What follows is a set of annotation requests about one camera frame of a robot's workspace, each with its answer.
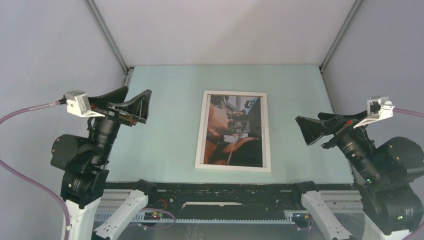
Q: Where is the right corner metal profile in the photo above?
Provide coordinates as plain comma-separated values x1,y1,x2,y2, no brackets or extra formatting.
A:
319,0,365,74

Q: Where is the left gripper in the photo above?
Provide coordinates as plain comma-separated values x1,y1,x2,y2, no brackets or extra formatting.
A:
90,84,153,163

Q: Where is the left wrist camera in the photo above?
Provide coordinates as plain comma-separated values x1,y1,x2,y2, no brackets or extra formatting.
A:
64,90,105,118

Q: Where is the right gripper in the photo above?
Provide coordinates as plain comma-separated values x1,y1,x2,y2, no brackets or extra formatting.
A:
295,107,383,182

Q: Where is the aluminium rail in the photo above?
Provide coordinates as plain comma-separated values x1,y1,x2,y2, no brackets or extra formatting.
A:
98,189,363,213

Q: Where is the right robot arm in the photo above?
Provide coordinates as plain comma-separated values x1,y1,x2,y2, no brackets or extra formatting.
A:
295,111,424,235

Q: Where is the white cable duct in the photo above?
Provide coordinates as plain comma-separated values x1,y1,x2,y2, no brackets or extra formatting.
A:
94,212,296,225

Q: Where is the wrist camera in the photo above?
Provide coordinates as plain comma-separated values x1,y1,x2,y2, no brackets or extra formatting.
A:
64,90,105,118
353,96,395,129

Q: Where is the wooden picture frame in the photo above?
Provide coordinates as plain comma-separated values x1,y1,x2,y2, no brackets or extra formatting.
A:
195,90,272,173

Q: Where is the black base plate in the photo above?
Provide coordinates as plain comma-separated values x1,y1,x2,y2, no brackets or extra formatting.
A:
148,181,318,221

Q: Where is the left corner metal profile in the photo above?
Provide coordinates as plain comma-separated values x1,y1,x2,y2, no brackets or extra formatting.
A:
84,0,130,74

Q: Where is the corner metal profile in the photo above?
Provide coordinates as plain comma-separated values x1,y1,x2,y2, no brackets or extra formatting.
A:
319,0,365,74
84,0,130,74

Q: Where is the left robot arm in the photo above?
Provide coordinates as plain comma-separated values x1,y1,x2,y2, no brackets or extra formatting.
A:
50,86,158,240

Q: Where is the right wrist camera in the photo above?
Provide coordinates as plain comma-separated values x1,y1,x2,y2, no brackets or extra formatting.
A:
353,96,395,129

